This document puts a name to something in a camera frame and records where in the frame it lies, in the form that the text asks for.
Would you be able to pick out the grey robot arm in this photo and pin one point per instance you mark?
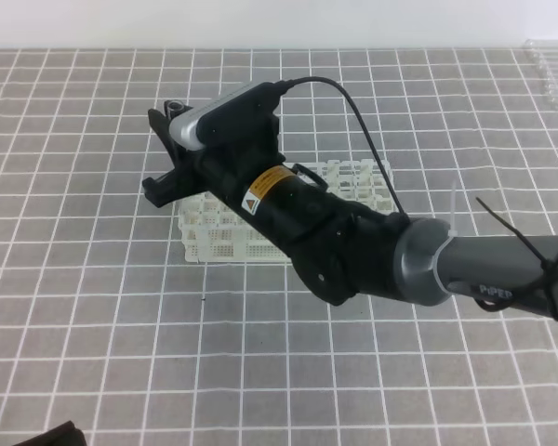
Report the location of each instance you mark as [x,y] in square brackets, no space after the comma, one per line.
[432,263]

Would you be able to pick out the row of spare glass tubes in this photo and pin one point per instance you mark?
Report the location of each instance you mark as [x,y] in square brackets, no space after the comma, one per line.
[544,54]

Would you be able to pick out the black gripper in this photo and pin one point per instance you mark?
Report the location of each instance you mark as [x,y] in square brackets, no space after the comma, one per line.
[339,248]

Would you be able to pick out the black object at corner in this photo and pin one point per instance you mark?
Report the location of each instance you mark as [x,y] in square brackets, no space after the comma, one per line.
[66,432]

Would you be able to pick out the grey grid tablecloth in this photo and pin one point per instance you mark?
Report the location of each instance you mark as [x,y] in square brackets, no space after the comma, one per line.
[104,323]

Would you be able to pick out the black zip tie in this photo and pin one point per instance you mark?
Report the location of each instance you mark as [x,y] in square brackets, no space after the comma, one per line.
[545,283]

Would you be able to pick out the white plastic test tube rack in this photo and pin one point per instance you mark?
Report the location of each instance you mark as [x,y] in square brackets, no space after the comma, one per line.
[211,232]

